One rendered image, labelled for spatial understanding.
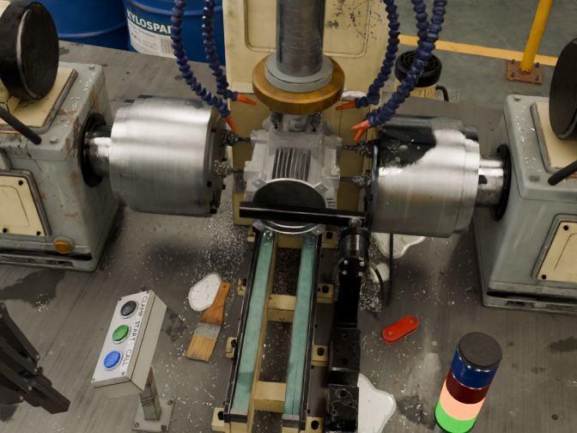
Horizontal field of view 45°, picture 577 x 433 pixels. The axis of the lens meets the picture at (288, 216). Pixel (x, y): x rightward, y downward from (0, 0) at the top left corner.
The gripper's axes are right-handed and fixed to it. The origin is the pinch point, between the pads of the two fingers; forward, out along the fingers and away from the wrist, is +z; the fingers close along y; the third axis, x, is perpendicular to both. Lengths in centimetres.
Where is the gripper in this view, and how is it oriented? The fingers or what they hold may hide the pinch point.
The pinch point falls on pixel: (45, 395)
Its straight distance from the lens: 103.4
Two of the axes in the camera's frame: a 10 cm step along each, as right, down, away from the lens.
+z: 4.4, 6.6, 6.1
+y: 1.0, -7.1, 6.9
